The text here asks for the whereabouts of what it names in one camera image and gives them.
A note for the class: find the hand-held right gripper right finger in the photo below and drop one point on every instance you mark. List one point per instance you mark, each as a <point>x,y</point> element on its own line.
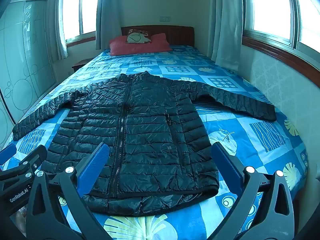
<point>226,163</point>

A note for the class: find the brown wooden window sill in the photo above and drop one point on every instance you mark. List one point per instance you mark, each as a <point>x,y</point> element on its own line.
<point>82,41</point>
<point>282,56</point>

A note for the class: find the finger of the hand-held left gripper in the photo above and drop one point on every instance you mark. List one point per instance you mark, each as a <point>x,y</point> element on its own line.
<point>32,160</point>
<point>7,152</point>

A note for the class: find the blue patterned bed sheet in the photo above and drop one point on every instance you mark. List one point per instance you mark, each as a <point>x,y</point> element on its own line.
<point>262,130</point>

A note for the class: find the glass door wardrobe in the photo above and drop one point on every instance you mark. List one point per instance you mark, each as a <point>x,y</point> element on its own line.
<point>25,55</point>

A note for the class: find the white wall switch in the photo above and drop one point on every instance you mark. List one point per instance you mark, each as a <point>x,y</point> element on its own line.
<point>165,18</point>

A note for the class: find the bright window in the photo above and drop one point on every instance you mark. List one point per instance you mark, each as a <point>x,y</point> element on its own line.
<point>87,7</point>
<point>272,7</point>

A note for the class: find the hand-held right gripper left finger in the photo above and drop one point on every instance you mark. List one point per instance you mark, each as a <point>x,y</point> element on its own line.
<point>93,162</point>

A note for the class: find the dark wooden nightstand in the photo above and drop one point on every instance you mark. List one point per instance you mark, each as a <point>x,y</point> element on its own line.
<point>80,64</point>

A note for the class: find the grey curtain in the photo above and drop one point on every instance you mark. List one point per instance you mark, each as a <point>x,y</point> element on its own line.
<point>103,17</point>
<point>225,25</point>

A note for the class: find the brown wooden headboard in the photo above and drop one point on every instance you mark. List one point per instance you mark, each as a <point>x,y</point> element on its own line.
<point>180,35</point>

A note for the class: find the white curtain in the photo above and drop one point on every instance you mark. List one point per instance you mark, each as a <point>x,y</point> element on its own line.
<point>58,30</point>

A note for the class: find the black puffer jacket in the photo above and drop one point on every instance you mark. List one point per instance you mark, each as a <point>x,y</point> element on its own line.
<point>150,130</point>

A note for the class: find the small printed cushion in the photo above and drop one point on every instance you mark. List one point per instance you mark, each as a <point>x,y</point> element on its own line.
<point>137,38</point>

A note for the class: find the red pillow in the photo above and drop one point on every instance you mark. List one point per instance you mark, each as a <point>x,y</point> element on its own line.
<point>120,46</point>

